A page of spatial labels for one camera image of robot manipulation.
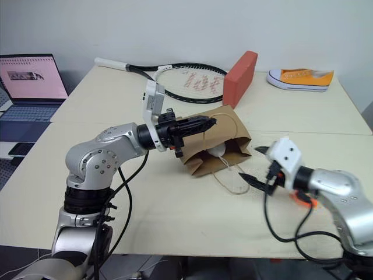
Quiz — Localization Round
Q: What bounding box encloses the orange clip on right wrist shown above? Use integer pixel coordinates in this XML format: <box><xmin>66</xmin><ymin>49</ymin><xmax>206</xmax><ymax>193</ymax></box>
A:
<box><xmin>292</xmin><ymin>190</ymin><xmax>319</xmax><ymax>209</ymax></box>

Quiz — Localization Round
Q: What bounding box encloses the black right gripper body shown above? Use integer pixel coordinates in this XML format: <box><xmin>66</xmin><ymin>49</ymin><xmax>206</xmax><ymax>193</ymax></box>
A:
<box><xmin>265</xmin><ymin>160</ymin><xmax>285</xmax><ymax>196</ymax></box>

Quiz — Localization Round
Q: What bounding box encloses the thin white cable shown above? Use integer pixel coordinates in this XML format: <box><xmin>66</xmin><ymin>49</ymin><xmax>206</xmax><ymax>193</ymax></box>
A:
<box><xmin>5</xmin><ymin>248</ymin><xmax>54</xmax><ymax>277</ymax></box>
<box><xmin>124</xmin><ymin>257</ymin><xmax>164</xmax><ymax>280</ymax></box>

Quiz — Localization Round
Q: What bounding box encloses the brown paper bag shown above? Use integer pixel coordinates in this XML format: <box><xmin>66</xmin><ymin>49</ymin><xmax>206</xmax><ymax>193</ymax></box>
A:
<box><xmin>178</xmin><ymin>104</ymin><xmax>253</xmax><ymax>196</ymax></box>

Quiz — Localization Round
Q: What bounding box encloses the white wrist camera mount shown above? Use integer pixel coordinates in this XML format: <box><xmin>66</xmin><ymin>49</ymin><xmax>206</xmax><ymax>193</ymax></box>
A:
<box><xmin>266</xmin><ymin>137</ymin><xmax>305</xmax><ymax>189</ymax></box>
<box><xmin>142</xmin><ymin>80</ymin><xmax>167</xmax><ymax>152</ymax></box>

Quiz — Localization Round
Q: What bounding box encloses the red brick block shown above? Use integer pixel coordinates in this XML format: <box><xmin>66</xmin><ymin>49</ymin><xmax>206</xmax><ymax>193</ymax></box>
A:
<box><xmin>222</xmin><ymin>50</ymin><xmax>260</xmax><ymax>110</ymax></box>

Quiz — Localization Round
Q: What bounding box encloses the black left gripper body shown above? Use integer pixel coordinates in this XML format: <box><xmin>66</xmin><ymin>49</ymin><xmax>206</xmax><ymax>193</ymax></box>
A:
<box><xmin>157</xmin><ymin>108</ymin><xmax>188</xmax><ymax>160</ymax></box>

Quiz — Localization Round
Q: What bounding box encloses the orange canvas sneaker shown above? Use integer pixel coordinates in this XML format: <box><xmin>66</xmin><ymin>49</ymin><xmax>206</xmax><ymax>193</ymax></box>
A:
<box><xmin>265</xmin><ymin>68</ymin><xmax>336</xmax><ymax>93</ymax></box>

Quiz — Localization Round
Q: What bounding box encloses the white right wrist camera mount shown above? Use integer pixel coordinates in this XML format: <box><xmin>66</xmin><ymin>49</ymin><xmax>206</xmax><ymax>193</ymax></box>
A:
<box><xmin>266</xmin><ymin>137</ymin><xmax>305</xmax><ymax>189</ymax></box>

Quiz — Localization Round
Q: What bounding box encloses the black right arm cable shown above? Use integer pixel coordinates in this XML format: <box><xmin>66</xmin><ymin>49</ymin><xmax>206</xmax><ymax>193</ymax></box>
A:
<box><xmin>263</xmin><ymin>163</ymin><xmax>352</xmax><ymax>263</ymax></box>

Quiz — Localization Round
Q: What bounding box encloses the open blue laptop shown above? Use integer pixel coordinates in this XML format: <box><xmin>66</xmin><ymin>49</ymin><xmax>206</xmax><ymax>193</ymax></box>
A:
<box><xmin>0</xmin><ymin>52</ymin><xmax>69</xmax><ymax>144</ymax></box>

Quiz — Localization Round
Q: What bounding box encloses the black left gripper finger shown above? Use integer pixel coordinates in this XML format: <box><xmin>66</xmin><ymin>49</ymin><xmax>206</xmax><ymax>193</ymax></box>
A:
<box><xmin>184</xmin><ymin>115</ymin><xmax>219</xmax><ymax>127</ymax></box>
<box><xmin>184</xmin><ymin>124</ymin><xmax>215</xmax><ymax>138</ymax></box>

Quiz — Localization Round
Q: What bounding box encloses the grey perforated metal surface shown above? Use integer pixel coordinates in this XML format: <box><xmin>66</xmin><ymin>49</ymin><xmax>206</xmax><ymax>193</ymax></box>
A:
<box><xmin>0</xmin><ymin>156</ymin><xmax>23</xmax><ymax>192</ymax></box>

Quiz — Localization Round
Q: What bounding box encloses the black and white tennis racket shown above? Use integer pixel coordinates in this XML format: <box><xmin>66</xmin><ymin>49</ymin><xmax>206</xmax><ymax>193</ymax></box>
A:
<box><xmin>93</xmin><ymin>57</ymin><xmax>230</xmax><ymax>104</ymax></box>

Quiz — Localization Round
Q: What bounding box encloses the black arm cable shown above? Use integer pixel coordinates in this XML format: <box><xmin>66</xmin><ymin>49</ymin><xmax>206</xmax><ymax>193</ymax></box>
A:
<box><xmin>263</xmin><ymin>163</ymin><xmax>352</xmax><ymax>263</ymax></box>
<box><xmin>92</xmin><ymin>150</ymin><xmax>150</xmax><ymax>280</ymax></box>

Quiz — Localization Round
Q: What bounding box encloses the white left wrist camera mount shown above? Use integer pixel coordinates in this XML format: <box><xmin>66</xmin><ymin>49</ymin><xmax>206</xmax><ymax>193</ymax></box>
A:
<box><xmin>142</xmin><ymin>80</ymin><xmax>167</xmax><ymax>152</ymax></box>

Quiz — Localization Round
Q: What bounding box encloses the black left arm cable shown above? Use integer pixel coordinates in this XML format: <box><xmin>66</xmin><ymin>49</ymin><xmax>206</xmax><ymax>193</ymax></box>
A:
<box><xmin>92</xmin><ymin>150</ymin><xmax>150</xmax><ymax>280</ymax></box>

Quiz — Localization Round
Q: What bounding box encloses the black smartphone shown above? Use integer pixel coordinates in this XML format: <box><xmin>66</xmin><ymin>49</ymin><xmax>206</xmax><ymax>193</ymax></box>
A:
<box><xmin>8</xmin><ymin>141</ymin><xmax>36</xmax><ymax>159</ymax></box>

